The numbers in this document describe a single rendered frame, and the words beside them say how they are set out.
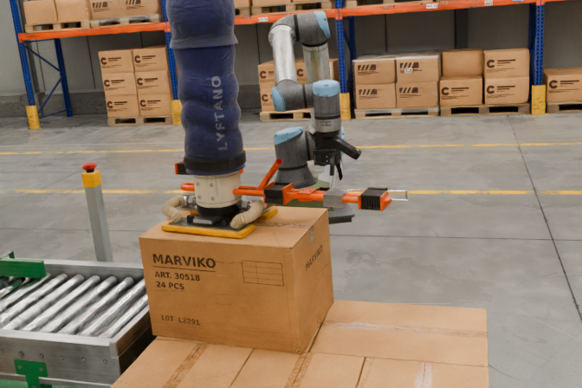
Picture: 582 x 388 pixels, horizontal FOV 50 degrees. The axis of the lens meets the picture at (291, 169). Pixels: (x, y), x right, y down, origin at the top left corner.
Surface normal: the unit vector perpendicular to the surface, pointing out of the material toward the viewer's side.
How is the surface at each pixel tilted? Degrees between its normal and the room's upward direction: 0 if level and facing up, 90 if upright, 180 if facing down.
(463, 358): 0
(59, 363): 90
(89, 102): 90
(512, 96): 92
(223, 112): 71
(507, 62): 89
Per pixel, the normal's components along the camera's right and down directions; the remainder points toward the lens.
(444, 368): -0.07, -0.96
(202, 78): 0.11, 0.04
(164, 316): -0.35, 0.26
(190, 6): -0.15, 0.08
